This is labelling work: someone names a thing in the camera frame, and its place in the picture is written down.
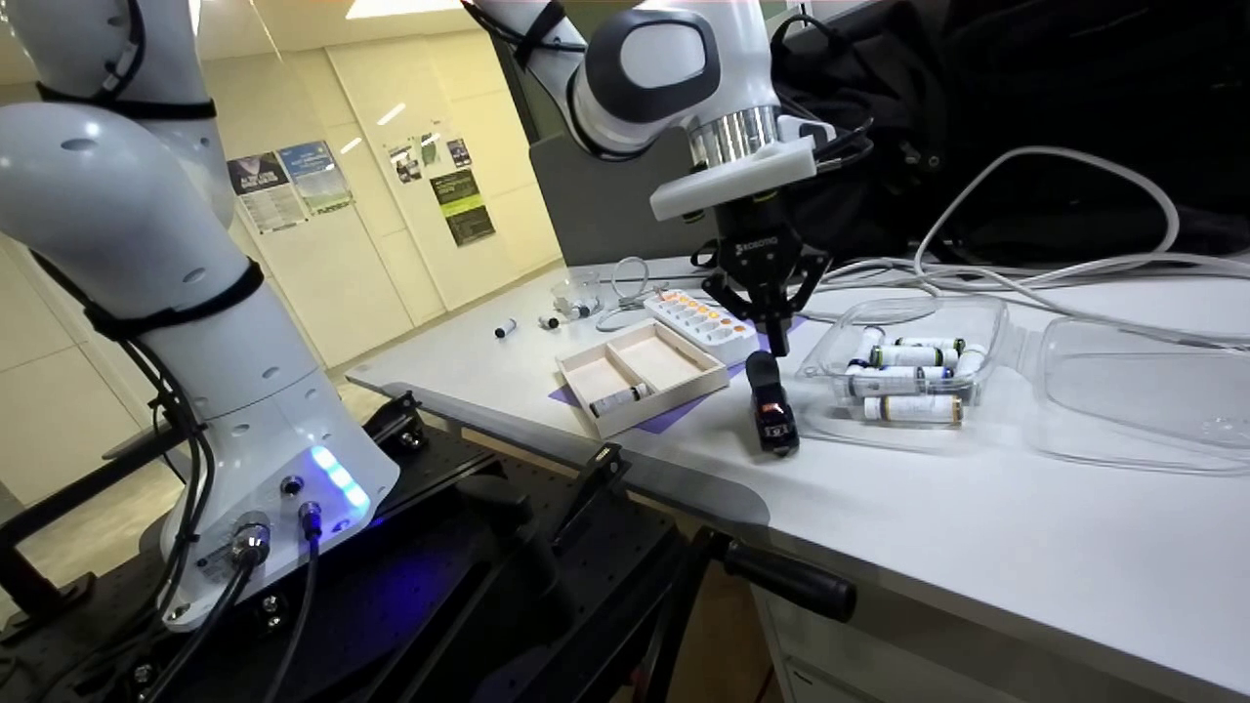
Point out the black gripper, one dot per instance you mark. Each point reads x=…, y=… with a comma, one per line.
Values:
x=762, y=259

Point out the white power strip orange switches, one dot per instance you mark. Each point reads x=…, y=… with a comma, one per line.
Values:
x=705, y=319

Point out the small glass jar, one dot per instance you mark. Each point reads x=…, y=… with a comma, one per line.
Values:
x=632, y=284

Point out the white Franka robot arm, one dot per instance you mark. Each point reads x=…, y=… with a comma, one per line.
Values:
x=132, y=196

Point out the black marker pen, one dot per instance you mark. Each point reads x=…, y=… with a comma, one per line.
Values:
x=770, y=403

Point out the small dark table item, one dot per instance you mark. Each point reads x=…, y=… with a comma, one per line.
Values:
x=576, y=308

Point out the clear plastic container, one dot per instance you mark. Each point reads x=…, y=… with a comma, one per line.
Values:
x=1133, y=393

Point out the small photo wall sheet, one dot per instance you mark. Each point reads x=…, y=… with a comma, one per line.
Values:
x=405, y=167

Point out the grey panel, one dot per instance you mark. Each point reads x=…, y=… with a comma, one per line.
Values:
x=598, y=209

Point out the white wrist mount plate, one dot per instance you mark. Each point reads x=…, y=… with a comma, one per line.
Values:
x=736, y=181

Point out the blue wall poster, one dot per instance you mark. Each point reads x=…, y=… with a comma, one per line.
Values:
x=317, y=177

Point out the light wooden compartment tray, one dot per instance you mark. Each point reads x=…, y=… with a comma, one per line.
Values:
x=638, y=373

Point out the white labelled bottle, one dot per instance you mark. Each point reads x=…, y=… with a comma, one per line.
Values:
x=921, y=354
x=886, y=379
x=946, y=379
x=912, y=413

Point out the dark green wall poster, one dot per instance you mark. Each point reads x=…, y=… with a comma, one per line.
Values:
x=470, y=229

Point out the green black wall poster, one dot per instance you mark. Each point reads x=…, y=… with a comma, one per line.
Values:
x=456, y=194

